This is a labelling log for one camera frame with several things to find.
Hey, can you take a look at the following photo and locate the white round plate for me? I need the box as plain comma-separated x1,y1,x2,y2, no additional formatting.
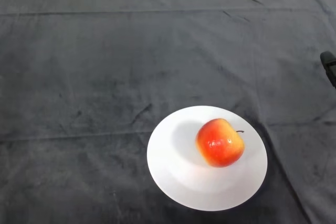
146,105,268,212

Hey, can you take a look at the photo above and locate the red yellow apple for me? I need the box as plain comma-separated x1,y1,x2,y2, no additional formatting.
195,118,245,168

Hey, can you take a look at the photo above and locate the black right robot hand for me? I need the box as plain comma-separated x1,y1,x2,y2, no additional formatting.
320,50,336,89

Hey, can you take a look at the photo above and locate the black cloth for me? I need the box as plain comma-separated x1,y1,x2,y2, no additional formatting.
0,0,336,224

